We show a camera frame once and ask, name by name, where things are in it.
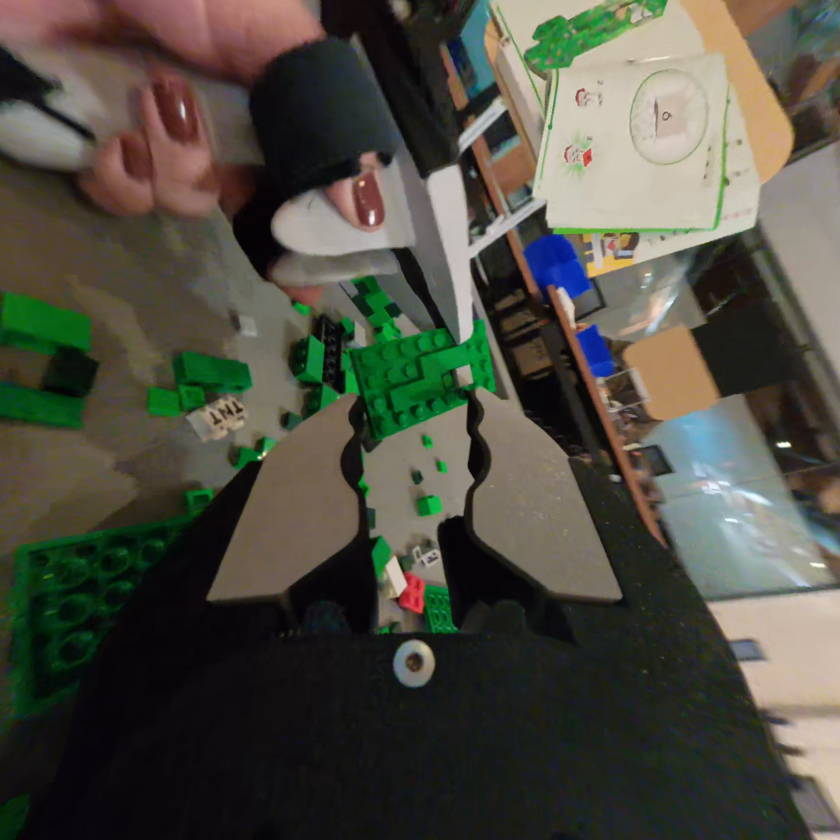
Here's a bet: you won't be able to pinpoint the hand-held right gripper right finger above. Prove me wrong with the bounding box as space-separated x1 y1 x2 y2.
437 386 624 629

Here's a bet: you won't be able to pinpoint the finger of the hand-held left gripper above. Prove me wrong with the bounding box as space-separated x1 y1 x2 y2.
425 163 476 351
395 248 455 340

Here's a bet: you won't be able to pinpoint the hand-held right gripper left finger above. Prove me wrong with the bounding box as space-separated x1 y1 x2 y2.
206 394 382 632

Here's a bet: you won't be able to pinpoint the green plate assembly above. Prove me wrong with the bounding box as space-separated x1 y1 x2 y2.
348 319 496 442

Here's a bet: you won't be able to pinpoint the green bricks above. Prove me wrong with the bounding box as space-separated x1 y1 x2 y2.
0 276 460 634

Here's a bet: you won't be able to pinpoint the grey desk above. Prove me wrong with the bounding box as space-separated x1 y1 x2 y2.
0 157 519 723

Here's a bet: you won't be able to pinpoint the person's left hand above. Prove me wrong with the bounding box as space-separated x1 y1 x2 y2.
0 0 388 232

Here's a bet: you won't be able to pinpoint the blue storage bin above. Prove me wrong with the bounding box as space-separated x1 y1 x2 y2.
524 235 592 298
576 325 616 379

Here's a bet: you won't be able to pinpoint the black brick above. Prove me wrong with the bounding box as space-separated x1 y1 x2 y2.
314 315 347 395

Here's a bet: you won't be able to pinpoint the white printed brick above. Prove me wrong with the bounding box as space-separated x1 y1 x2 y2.
187 397 247 441

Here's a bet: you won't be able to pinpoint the cardboard box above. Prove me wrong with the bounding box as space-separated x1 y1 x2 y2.
622 325 721 422

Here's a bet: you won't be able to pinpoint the open instruction booklet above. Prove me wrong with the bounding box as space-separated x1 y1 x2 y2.
489 0 765 277

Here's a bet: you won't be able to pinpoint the large green baseplate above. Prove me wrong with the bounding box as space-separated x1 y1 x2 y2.
10 512 204 723

